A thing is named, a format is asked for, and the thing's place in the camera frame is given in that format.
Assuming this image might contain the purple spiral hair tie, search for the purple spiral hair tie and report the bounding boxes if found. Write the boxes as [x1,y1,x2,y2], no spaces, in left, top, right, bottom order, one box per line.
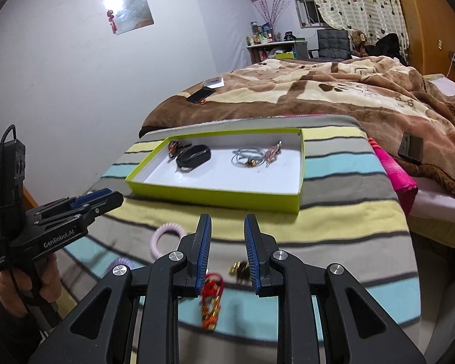
[108,256,134,272]

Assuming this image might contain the red gold charm bracelet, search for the red gold charm bracelet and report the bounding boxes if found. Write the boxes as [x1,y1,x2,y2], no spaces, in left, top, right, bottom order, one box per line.
[199,271,225,331]

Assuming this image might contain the pink spiral hair tie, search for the pink spiral hair tie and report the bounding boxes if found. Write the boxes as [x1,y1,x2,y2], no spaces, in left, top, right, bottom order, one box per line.
[150,222,188,261]

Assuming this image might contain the gold bell hair tie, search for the gold bell hair tie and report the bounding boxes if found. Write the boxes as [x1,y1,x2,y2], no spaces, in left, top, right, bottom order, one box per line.
[229,260,252,282]

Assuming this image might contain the brown beaded bracelet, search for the brown beaded bracelet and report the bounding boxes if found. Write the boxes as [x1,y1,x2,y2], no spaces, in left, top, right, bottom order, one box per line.
[167,140,192,160]

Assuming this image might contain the light blue hair ties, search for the light blue hair ties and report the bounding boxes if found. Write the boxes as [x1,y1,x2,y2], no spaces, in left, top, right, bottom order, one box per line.
[231,147,266,169]

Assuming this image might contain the pink beaded bracelet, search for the pink beaded bracelet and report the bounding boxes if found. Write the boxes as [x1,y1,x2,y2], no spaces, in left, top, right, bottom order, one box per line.
[264,140,284,169]

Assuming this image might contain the person's left hand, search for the person's left hand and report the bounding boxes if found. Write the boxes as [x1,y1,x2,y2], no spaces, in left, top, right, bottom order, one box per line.
[0,253,62,318]

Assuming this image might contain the striped pastel blanket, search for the striped pastel blanket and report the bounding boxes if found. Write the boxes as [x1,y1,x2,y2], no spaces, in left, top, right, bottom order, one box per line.
[56,114,422,344]

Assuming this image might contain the black smartphone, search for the black smartphone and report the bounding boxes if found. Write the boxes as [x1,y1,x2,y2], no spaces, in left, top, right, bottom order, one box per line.
[186,87,215,103]

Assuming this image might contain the pink striped bedsheet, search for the pink striped bedsheet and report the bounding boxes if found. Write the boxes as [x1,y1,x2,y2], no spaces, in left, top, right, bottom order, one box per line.
[368,137,418,217]

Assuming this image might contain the green white shallow box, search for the green white shallow box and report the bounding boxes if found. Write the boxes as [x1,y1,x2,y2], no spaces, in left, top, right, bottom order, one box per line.
[126,128,305,214]

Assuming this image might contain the white small box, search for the white small box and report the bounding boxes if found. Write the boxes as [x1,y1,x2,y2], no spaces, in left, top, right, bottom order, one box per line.
[203,76,225,89]

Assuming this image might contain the dark grey wallet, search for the dark grey wallet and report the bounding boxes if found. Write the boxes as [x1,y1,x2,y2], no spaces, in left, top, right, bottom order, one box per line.
[398,132,424,165]

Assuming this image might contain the brown beige plush blanket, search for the brown beige plush blanket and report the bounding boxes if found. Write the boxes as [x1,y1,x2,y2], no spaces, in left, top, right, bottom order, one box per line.
[139,57,455,197]

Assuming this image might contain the white shelf desk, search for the white shelf desk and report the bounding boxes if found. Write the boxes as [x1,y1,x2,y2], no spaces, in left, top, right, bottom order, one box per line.
[246,39,309,63]

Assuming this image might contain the pink blossom branches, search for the pink blossom branches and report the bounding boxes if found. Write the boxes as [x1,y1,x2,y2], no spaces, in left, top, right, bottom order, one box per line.
[254,0,290,30]

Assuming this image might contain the window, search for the window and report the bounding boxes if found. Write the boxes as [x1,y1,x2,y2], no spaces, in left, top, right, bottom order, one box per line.
[294,0,329,29]

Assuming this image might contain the black padded chair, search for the black padded chair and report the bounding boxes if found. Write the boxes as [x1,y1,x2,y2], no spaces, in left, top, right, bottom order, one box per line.
[308,29,352,62]

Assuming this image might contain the black clothes pile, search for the black clothes pile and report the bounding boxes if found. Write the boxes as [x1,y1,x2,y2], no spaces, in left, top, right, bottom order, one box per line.
[365,33,407,66]

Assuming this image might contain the brown teddy bear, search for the brown teddy bear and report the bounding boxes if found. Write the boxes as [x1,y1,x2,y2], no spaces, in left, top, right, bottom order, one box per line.
[351,30,369,58]

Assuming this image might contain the wooden wardrobe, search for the wooden wardrobe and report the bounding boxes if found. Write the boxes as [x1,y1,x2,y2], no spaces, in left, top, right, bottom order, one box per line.
[400,0,455,80]

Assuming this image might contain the patterned cream curtain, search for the patterned cream curtain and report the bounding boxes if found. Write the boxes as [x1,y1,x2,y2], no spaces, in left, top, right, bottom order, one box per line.
[314,0,409,52]

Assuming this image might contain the silver wall poster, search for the silver wall poster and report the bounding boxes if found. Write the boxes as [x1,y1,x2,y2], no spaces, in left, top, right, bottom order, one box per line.
[103,0,154,35]

